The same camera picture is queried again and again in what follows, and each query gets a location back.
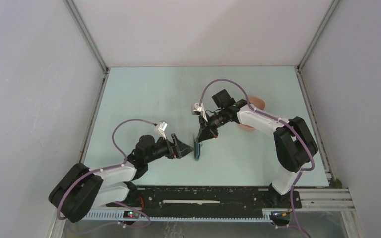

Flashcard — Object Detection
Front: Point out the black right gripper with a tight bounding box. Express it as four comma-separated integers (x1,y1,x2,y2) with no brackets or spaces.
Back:
197,109,229,142

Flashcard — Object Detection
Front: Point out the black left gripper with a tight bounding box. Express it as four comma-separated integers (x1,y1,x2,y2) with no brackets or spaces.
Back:
145,133,193,163

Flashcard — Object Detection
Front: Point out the green leather card holder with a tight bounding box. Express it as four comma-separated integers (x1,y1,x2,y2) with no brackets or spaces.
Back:
193,134,201,161

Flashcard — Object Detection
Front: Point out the aluminium frame rail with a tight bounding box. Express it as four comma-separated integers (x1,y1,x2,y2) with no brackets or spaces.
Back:
85,187,356,222

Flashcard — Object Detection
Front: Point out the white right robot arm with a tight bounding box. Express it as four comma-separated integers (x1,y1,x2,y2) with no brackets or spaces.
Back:
191,89,318,207

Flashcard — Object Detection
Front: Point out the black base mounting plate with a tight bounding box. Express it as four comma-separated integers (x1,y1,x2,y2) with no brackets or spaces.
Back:
123,185,302,219

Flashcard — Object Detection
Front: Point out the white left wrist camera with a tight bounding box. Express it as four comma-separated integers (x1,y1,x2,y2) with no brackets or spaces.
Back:
154,121,168,139

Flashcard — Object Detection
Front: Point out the pink oval plastic tray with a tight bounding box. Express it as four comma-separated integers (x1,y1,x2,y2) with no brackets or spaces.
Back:
238,96,267,133

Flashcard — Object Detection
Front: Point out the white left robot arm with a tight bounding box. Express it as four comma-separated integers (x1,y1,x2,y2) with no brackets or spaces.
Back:
48,133,194,223

